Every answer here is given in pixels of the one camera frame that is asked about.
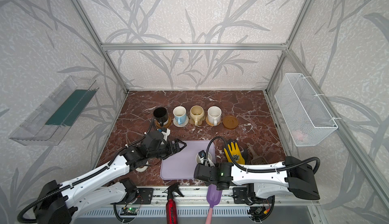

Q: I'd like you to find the lilac mug white inside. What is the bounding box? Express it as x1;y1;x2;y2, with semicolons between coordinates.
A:
196;151;214;167

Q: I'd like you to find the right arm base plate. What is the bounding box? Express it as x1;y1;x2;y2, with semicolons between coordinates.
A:
233;186;264;206

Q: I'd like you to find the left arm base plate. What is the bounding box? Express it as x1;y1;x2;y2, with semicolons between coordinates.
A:
119;188;154;205

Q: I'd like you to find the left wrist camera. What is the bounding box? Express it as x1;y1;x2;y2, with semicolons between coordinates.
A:
158;127;171;141

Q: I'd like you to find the beige mug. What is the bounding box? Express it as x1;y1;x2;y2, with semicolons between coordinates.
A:
189;105;205;125

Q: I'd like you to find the yellow black work glove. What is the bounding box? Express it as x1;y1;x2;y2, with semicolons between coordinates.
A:
224;140;246;165

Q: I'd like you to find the light blue mug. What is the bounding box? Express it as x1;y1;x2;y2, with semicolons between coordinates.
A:
173;106;187;124

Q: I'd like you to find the brown plastic litter scoop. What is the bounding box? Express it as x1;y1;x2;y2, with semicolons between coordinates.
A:
246;143;267;165

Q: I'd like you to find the red spray bottle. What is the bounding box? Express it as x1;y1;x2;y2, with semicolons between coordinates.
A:
164;183;184;224

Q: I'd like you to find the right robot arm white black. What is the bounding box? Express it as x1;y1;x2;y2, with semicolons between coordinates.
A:
193;152;320;201

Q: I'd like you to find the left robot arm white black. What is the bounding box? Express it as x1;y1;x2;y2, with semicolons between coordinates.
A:
17;122;187;224

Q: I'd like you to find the lilac plastic tray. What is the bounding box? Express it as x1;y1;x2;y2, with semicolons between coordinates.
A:
160;140;209;180

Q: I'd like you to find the clear plastic wall shelf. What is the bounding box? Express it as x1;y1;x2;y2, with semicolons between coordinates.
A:
9;76;99;146

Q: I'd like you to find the white tape roll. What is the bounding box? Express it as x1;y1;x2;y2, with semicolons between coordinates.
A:
136;162;149;172

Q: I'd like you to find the small round wooden coaster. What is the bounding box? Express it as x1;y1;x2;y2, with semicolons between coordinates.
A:
155;117;172;129

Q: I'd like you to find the purple plastic scoop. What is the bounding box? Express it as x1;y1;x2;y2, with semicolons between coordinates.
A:
205;184;222;224

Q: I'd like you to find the colourful woven round coaster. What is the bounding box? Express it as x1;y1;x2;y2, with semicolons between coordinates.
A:
173;118;189;127

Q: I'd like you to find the large round wooden coaster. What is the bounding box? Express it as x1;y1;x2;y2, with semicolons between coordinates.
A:
222;115;239;130

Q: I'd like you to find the green circuit board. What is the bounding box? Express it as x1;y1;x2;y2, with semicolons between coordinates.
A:
120;207;139;216

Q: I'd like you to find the black mug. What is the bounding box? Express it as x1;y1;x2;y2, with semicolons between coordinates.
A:
153;107;169;126

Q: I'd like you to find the white wire mesh basket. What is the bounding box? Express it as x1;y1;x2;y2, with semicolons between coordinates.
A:
275;73;338;147

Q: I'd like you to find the cork flower-shaped coaster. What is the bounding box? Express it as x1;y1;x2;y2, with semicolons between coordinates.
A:
189;116;206;126

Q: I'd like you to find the woven rattan round coaster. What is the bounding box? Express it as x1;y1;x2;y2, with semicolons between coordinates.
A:
205;116;220;127

